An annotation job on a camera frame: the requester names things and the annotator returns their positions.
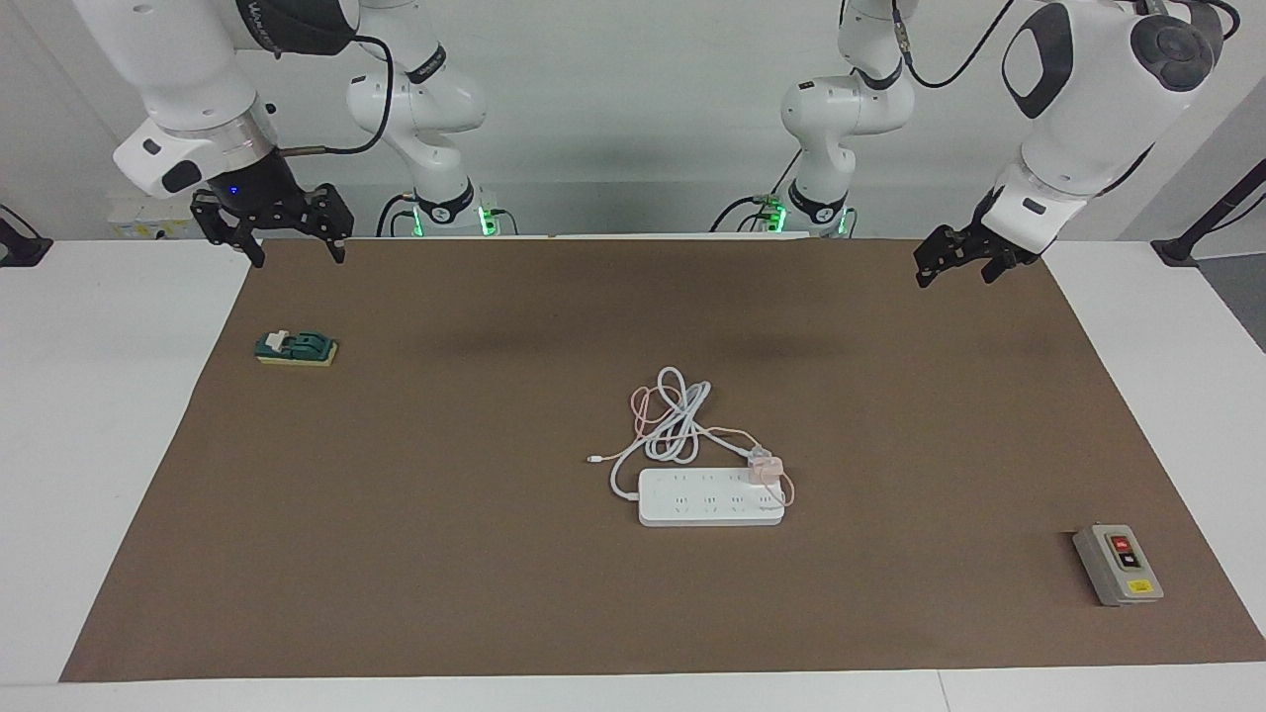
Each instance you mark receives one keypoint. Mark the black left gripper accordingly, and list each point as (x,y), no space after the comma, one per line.
(997,240)

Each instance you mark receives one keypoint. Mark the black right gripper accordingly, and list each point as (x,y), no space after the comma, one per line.
(257,193)

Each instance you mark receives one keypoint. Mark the pink charger plug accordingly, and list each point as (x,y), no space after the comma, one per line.
(767,470)

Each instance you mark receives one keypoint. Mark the white power strip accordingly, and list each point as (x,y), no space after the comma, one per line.
(692,504)

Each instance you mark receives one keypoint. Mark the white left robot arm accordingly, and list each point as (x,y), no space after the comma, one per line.
(1078,89)

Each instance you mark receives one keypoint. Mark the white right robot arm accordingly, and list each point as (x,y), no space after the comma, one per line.
(188,59)

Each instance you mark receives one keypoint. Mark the brown table mat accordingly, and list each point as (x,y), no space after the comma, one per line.
(445,554)

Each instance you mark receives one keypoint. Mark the black camera stand clamp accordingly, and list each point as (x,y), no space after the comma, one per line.
(20,247)
(1202,222)

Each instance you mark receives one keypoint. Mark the grey on-off switch box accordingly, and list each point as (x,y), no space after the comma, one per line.
(1116,569)

